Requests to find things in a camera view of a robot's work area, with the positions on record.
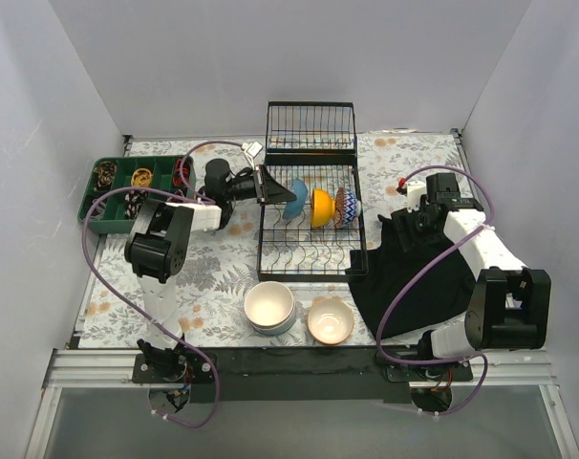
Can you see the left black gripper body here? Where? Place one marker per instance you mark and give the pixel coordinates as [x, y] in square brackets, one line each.
[261, 185]

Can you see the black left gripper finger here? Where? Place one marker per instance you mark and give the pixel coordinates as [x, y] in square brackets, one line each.
[270, 185]
[278, 198]

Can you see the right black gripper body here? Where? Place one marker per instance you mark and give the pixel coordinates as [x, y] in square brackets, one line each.
[405, 225]

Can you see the yellow bowl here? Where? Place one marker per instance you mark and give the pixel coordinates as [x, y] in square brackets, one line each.
[322, 208]

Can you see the blue zigzag patterned bowl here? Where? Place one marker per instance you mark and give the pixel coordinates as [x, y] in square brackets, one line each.
[347, 208]

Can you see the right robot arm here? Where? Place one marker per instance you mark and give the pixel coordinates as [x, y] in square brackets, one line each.
[508, 308]

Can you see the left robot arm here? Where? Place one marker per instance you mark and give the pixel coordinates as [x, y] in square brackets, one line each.
[157, 248]

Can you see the black cloth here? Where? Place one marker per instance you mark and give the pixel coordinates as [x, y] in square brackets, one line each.
[441, 294]

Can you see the orange navy rolled tie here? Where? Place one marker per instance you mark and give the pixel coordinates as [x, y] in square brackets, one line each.
[182, 173]

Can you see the floral table cloth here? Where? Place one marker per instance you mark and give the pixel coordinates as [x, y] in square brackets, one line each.
[221, 266]

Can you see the yellow patterned rolled tie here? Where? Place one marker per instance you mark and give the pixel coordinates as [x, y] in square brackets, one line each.
[142, 177]

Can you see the floral black rolled tie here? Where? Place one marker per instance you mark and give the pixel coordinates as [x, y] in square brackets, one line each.
[133, 201]

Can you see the orange rimmed white bowl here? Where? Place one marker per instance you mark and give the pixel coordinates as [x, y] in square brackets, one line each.
[330, 321]

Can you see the green plastic organizer tray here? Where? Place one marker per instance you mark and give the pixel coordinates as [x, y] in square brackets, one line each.
[108, 217]

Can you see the light blue bowl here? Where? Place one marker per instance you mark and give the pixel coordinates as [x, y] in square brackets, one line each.
[277, 329]

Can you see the brown patterned rolled tie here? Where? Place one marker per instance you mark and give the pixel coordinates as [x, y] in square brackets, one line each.
[105, 173]

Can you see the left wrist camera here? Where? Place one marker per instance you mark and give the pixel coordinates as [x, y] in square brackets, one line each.
[251, 149]

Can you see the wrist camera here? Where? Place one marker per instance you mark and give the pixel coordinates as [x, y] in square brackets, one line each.
[251, 149]
[413, 191]

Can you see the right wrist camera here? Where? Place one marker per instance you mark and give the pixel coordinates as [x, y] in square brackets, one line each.
[413, 191]

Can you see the black wire dish rack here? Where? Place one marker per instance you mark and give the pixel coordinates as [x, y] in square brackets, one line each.
[311, 149]

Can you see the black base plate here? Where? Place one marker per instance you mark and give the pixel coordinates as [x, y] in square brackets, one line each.
[274, 374]

